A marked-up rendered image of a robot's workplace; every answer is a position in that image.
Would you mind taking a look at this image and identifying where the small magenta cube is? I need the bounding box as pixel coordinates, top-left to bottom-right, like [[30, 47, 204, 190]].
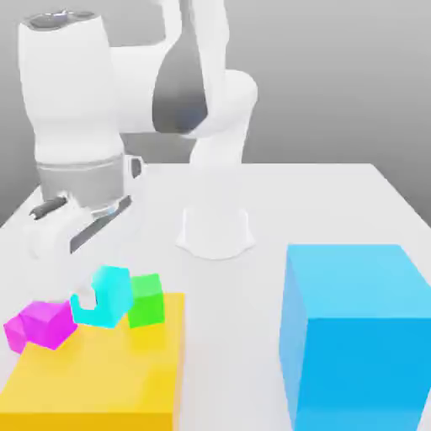
[[3, 315, 29, 355], [19, 300, 79, 352]]

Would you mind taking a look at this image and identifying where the large blue box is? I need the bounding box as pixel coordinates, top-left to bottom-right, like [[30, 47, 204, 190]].
[[278, 243, 431, 431]]

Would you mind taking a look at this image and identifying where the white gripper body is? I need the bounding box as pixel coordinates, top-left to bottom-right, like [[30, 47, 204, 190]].
[[22, 195, 136, 299]]

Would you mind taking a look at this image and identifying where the small green cube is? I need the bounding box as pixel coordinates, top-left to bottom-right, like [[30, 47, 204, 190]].
[[126, 273, 167, 330]]

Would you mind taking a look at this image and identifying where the large yellow box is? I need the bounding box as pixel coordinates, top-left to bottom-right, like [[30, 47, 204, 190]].
[[0, 291, 187, 431]]

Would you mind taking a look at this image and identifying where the small cyan cube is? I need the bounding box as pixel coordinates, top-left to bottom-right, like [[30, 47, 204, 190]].
[[69, 264, 135, 330]]

